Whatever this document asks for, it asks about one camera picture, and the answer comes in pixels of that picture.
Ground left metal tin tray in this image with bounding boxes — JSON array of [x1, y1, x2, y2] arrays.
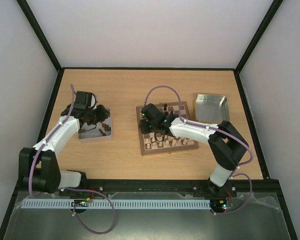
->
[[77, 108, 113, 143]]

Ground wooden chess board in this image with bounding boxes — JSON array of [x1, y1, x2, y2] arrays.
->
[[136, 101, 199, 156]]

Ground metal tin tray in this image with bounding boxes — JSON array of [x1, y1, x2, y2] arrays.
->
[[77, 108, 113, 143], [194, 93, 230, 124]]

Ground light blue cable duct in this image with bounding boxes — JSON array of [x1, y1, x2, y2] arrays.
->
[[21, 199, 211, 210]]

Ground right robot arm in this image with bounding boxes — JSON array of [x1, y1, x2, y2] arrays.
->
[[140, 103, 253, 196]]

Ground right metal tin tray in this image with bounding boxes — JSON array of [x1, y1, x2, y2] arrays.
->
[[194, 93, 230, 124]]

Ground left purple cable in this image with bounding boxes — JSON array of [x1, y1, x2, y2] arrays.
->
[[28, 84, 116, 235]]

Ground purple cable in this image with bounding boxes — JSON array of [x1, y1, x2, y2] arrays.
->
[[28, 84, 116, 235], [143, 85, 255, 216]]

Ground black frame base rail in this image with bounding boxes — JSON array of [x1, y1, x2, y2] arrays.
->
[[17, 177, 281, 198]]

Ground dark chess piece in tray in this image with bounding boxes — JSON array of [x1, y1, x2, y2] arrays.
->
[[98, 128, 106, 137], [101, 123, 111, 132]]

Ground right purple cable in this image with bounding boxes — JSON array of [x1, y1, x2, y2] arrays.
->
[[143, 85, 255, 216]]

